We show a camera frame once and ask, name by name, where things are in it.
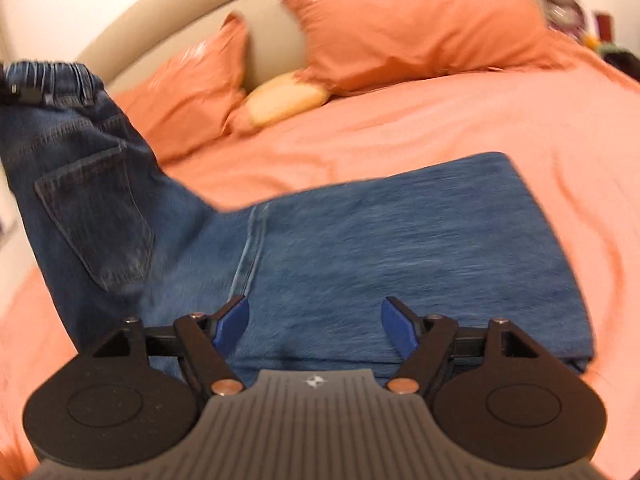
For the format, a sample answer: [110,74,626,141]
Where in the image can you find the pink plush bear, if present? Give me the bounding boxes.
[542,0,586,34]

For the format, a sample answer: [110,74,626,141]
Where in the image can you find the beige upholstered bed headboard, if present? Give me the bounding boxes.
[72,0,351,94]

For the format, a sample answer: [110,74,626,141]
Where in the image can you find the orange embroidered pillow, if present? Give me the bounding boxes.
[107,12,251,164]
[280,0,572,97]

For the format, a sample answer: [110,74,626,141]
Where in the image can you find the beige upholstered bed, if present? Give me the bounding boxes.
[0,30,640,480]

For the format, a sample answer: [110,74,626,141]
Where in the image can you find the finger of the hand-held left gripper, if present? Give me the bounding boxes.
[0,83,44,107]

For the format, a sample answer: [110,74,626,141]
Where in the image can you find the yellow cushion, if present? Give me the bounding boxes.
[244,70,331,127]

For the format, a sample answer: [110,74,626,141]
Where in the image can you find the blue denim pants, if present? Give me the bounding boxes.
[0,60,597,392]

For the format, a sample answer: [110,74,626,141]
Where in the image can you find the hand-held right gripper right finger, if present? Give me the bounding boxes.
[381,296,540,397]

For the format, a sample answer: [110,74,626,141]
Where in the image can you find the black jacket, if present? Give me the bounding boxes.
[602,47,640,84]

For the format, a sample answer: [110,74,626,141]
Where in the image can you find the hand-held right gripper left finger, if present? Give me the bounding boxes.
[92,295,250,397]

